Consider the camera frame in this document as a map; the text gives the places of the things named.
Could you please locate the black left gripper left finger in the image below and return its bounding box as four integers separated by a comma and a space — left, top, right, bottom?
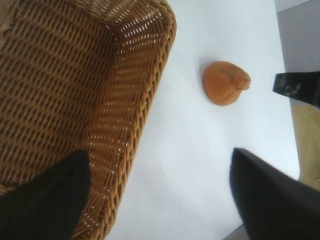
0, 149, 92, 240

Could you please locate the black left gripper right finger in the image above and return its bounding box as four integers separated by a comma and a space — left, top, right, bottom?
229, 146, 320, 240

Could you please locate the finger of the scratched black right gripper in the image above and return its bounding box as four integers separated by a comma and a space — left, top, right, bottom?
271, 72, 320, 109

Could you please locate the woven wicker basket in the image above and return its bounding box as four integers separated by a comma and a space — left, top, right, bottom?
0, 0, 178, 240

